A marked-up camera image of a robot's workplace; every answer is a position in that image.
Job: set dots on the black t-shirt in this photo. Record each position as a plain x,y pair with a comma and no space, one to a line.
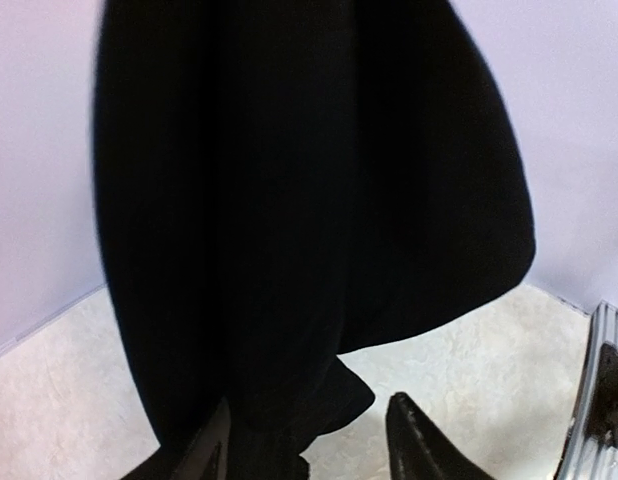
278,183

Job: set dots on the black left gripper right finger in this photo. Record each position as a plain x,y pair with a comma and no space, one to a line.
419,450

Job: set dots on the aluminium front rail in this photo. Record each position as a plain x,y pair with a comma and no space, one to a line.
591,447

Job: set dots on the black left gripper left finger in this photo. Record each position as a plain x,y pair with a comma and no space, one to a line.
203,457

